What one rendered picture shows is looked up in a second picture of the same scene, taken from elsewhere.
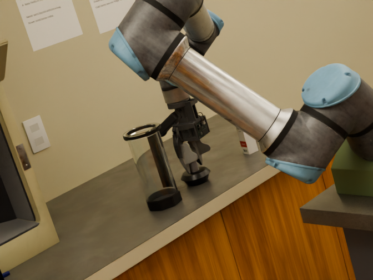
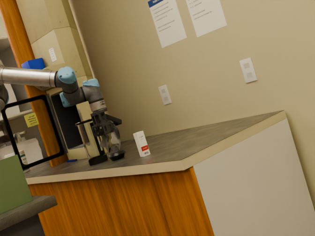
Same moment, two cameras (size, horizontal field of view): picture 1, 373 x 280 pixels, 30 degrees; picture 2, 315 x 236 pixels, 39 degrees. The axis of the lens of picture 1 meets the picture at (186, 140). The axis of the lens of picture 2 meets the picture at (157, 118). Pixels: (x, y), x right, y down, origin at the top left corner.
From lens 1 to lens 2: 3.07 m
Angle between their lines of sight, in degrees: 87
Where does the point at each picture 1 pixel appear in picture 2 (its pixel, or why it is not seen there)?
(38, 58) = (164, 52)
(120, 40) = not seen: outside the picture
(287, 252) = (134, 228)
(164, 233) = (62, 175)
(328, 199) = not seen: hidden behind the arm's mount
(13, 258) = (82, 155)
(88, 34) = (190, 38)
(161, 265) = (71, 189)
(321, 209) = not seen: hidden behind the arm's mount
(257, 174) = (101, 171)
